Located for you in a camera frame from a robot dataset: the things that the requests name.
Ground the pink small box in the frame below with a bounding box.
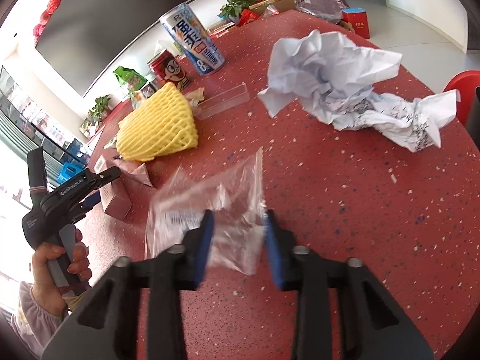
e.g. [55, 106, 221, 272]
[99, 178, 132, 220]

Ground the yellow foam fruit net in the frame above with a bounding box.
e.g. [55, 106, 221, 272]
[116, 83, 199, 162]

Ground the large black television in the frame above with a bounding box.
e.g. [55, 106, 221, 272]
[37, 0, 193, 95]

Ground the small potted plant left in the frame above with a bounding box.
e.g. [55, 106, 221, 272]
[88, 95, 111, 123]

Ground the left hand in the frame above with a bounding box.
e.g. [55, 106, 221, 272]
[32, 228, 92, 317]

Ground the clear plastic bag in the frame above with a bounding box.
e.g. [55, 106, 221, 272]
[145, 147, 268, 277]

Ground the tall blue white can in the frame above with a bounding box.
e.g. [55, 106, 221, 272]
[159, 3, 225, 76]

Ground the clear plastic tray strip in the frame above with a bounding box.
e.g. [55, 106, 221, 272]
[193, 82, 250, 120]

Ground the red stool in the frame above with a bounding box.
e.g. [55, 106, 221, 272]
[443, 70, 480, 126]

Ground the short red cartoon can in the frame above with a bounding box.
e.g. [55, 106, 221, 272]
[147, 48, 191, 91]

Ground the green potted plant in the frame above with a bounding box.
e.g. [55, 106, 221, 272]
[219, 0, 259, 23]

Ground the blue plastic stool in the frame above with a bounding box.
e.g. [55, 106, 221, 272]
[57, 163, 84, 184]

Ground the black trash bin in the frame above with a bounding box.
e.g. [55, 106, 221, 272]
[465, 86, 480, 150]

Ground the red gift box on floor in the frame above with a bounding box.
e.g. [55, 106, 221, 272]
[343, 7, 370, 39]

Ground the crumpled white paper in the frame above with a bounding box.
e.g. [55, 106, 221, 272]
[258, 30, 460, 153]

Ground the green snack bag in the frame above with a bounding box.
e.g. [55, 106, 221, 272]
[113, 66, 147, 92]

